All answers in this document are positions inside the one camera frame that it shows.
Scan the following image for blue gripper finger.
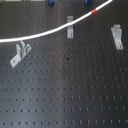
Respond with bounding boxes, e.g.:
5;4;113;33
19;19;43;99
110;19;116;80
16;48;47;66
84;0;92;5
48;0;54;7

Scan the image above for white cable with red band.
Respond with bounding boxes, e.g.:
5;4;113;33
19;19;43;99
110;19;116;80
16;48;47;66
0;0;114;44

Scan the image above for middle grey cable clip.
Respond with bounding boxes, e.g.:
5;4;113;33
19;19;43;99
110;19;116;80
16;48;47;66
67;16;74;39

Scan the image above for grey cable clip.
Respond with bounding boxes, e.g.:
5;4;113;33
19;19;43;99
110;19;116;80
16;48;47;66
111;25;124;50
10;41;32;67
67;16;74;39

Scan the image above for right grey cable clip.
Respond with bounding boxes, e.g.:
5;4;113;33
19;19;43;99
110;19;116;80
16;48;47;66
111;25;124;50

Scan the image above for left grey cable clip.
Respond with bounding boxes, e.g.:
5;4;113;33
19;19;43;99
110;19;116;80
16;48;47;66
10;41;32;67

